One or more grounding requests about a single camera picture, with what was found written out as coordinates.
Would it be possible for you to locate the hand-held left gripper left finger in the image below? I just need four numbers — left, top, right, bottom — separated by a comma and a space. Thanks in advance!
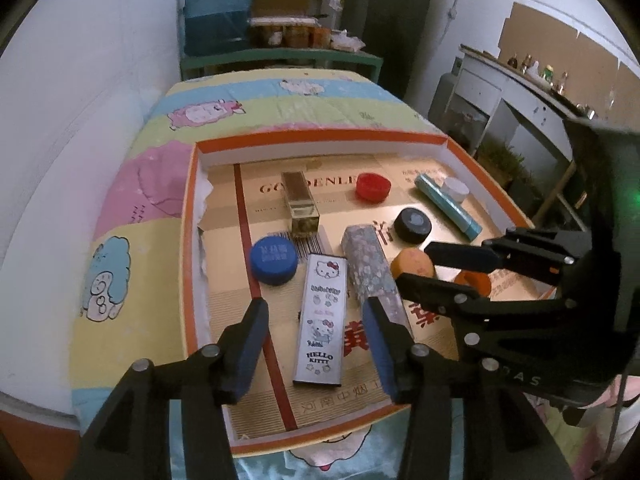
65, 297, 271, 480

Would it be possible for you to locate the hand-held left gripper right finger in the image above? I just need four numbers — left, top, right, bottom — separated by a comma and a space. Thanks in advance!
362, 297, 576, 480

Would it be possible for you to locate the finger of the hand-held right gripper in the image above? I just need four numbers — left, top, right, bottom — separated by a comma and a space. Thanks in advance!
395, 272, 574, 362
424, 227, 592, 287

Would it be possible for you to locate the orange bottle cap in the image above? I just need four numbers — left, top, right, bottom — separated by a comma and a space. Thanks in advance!
390, 249, 436, 281
454, 270, 493, 298

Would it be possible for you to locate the teal glitter tube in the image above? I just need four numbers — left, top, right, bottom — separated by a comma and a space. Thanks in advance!
414, 172, 483, 240

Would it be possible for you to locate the black bottle cap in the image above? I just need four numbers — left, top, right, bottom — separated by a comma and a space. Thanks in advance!
393, 207, 432, 243

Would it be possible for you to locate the white bottle cap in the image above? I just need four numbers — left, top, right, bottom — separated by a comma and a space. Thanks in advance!
442, 177, 471, 202

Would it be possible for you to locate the white cartoon printed case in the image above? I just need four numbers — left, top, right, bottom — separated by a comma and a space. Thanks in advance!
292, 254, 348, 387

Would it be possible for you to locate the silver glitter case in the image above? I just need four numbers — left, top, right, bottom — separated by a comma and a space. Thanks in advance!
341, 225, 415, 337

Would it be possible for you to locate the shallow cardboard box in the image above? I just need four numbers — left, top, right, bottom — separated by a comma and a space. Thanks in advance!
181, 129, 556, 458

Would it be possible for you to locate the blue bottle cap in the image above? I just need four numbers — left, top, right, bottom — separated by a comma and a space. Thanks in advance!
250, 236, 297, 286

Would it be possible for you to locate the red bottle cap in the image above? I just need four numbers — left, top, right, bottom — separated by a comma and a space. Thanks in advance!
355, 172, 392, 203

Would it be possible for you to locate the brown and gold case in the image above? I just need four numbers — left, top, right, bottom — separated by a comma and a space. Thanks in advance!
280, 170, 321, 239

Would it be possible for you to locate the potted green plant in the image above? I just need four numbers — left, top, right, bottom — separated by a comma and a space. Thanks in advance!
477, 137, 532, 193

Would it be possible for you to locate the grey kitchen counter cabinet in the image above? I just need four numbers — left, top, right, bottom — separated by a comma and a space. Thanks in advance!
452, 45, 601, 231

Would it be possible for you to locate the grey gas cylinder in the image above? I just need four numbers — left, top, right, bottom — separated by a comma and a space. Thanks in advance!
427, 57, 463, 121

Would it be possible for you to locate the cartoon printed blanket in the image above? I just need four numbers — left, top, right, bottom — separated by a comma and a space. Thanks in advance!
70, 69, 601, 480

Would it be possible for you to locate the dark green refrigerator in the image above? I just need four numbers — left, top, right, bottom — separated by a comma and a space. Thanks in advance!
342, 0, 437, 103

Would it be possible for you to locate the white plastic bag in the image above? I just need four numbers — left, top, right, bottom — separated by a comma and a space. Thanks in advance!
330, 30, 368, 52

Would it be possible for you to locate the green low table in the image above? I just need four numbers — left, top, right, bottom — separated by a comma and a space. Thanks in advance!
180, 47, 385, 83

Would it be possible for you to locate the brown cardboard carton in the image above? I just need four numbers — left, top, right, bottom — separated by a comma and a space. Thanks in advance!
251, 0, 311, 17

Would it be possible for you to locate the blue water jug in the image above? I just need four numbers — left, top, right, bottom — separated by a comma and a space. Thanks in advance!
182, 0, 256, 56

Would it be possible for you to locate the cardboard sheet on wall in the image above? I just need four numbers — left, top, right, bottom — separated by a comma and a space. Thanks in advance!
497, 2, 640, 106

